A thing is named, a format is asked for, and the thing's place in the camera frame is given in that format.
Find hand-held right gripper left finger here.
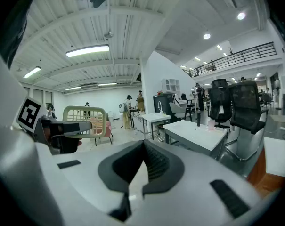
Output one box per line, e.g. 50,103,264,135
0,125,147,226

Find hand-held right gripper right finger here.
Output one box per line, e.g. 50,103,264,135
130,139,263,226

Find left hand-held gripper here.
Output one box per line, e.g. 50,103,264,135
16,97,94,155

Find pink padded chair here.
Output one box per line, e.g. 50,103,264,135
89,116,114,147

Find white sink with wide basin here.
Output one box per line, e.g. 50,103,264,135
163,120,228,159

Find marble pattern counter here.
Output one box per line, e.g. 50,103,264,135
130,109,148,133

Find cardboard box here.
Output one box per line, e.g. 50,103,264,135
136,97,146,113

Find wooden cabinet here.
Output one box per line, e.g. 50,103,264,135
247,147,285,197

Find grey metal sink stand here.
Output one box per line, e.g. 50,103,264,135
143,120,165,142

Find white sink with ribbed drainboard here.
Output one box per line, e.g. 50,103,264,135
141,113,171,124

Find white upholstered chair black legs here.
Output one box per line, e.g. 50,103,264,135
169,102,193,122

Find black cabinet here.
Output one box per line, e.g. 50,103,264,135
153,93,179,123

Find black wheeled office chair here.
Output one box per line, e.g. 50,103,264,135
207,78,235,128

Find white shelf cabinet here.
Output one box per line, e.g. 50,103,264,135
161,78,181,94

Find black balcony railing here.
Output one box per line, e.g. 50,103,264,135
186,41,275,78

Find black mesh chair chrome frame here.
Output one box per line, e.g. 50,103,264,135
224,81,269,161

